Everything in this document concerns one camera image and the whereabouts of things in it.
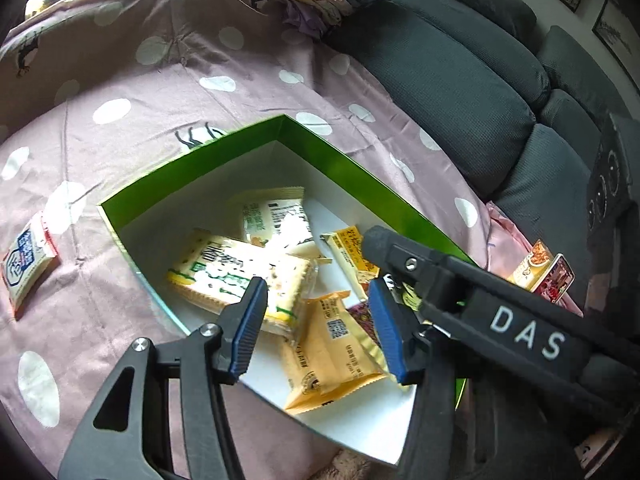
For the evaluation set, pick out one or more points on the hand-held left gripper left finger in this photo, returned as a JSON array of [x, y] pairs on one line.
[[247, 335]]

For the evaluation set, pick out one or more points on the green cardboard box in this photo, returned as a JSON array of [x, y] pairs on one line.
[[350, 170]]

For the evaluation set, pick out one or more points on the pink polka-dot blanket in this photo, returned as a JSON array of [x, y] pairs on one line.
[[150, 90]]

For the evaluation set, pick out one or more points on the orange snack packet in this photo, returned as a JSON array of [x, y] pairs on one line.
[[325, 355]]

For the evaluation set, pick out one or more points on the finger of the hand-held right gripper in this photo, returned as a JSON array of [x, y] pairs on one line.
[[400, 257]]

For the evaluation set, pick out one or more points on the pink cloth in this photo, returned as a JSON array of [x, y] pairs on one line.
[[505, 232]]

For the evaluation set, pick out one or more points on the small yellow snack packet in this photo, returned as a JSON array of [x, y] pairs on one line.
[[350, 255]]

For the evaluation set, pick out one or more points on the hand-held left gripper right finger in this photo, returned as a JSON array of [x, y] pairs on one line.
[[392, 335]]

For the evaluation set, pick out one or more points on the small framed wall picture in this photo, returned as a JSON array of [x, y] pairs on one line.
[[620, 30]]

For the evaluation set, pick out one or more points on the white and yellow snack packet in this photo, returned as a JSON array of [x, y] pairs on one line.
[[272, 215]]

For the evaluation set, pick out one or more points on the green and yellow cracker packet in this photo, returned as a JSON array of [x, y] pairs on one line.
[[220, 270]]

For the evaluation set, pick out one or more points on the beige fluffy rug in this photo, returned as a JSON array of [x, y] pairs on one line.
[[345, 465]]

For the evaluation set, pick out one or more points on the dark red snack packet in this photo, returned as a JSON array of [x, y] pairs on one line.
[[365, 322]]

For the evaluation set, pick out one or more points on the blue and white snack packet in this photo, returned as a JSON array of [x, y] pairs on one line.
[[27, 265]]

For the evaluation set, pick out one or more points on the beige printed snack packet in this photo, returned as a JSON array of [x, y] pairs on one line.
[[530, 262]]

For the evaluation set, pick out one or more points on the grey sofa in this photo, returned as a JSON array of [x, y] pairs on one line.
[[450, 85]]

